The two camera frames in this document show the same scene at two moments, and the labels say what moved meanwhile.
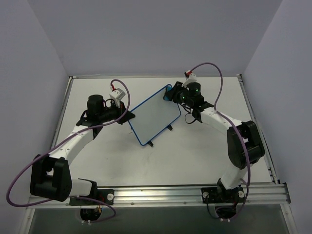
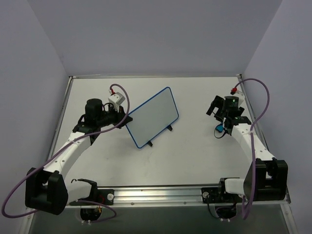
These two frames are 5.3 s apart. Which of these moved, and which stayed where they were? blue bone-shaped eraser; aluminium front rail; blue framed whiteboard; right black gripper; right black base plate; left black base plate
Moved: right black gripper; blue bone-shaped eraser
Stayed: right black base plate; blue framed whiteboard; left black base plate; aluminium front rail
